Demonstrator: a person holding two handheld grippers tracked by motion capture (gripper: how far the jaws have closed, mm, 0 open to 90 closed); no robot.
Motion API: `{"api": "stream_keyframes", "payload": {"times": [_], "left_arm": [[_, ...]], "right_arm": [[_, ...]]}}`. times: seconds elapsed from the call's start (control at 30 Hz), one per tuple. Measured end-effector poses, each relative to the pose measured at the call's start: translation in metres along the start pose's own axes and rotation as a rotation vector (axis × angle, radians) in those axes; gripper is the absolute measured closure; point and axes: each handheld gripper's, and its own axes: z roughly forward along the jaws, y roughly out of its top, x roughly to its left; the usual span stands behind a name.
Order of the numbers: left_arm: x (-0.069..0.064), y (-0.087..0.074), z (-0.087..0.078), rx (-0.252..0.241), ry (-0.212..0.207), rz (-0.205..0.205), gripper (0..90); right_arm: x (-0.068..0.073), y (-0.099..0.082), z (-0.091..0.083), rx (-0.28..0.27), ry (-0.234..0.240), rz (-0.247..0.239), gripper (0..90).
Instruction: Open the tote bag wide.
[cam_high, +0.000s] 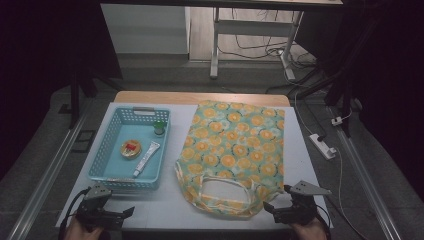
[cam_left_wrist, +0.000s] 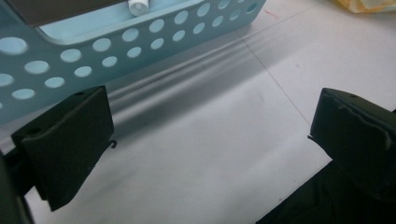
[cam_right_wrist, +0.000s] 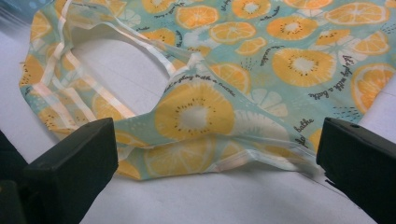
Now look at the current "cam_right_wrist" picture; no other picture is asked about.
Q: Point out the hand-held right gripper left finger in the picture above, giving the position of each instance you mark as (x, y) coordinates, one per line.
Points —
(71, 174)

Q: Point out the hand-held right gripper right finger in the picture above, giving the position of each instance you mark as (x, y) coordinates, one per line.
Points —
(361, 168)

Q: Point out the citrus print fabric bag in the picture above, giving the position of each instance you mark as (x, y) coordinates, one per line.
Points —
(249, 93)

